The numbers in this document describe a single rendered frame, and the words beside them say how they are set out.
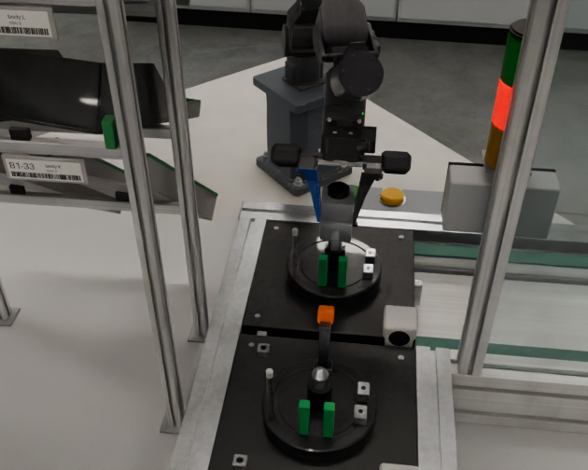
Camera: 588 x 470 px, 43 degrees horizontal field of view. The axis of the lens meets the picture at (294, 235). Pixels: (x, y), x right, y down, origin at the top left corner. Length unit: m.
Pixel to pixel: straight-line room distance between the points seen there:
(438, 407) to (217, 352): 0.30
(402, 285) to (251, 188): 0.48
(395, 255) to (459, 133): 2.27
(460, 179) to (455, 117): 2.67
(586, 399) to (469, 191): 0.36
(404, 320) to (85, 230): 0.66
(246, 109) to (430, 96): 2.02
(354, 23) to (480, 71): 2.96
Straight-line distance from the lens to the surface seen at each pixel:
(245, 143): 1.62
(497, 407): 1.06
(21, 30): 0.74
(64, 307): 1.27
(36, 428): 1.11
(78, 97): 0.82
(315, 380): 0.87
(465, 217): 0.87
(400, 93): 3.67
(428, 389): 0.98
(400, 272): 1.12
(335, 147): 0.94
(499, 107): 0.80
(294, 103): 1.35
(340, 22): 1.02
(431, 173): 1.54
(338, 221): 1.01
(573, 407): 1.08
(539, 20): 0.73
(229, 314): 1.07
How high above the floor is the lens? 1.71
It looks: 39 degrees down
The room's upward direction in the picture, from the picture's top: straight up
